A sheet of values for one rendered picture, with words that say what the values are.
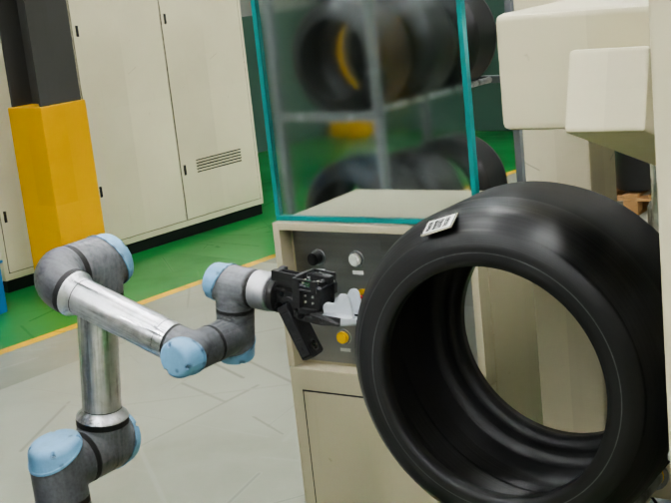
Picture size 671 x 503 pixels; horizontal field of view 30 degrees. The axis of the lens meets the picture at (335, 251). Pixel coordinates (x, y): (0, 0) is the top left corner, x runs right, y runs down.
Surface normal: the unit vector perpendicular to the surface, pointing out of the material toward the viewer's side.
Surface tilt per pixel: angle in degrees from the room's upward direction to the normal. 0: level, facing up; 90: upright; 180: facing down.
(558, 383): 90
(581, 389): 90
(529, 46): 90
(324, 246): 90
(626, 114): 72
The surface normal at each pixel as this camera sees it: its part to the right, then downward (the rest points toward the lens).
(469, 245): -0.56, 0.07
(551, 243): -0.16, -0.47
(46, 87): 0.75, 0.07
